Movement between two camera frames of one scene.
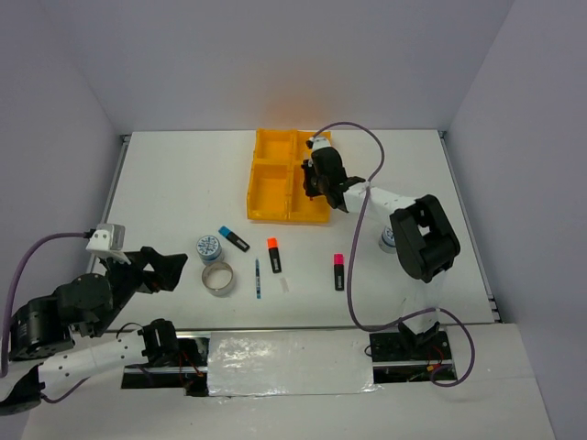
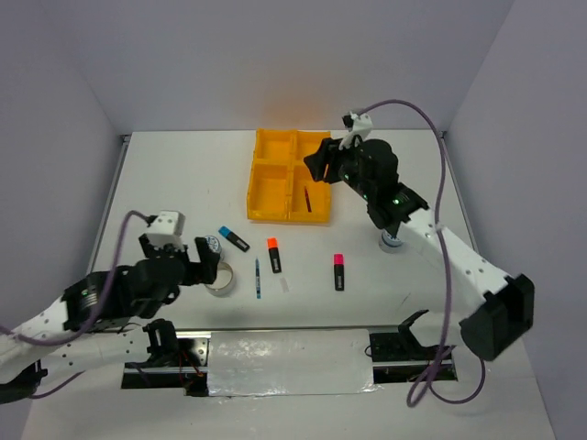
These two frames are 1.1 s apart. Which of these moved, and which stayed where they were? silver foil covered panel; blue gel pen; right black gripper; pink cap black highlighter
Moved: right black gripper
Stayed: silver foil covered panel; blue gel pen; pink cap black highlighter
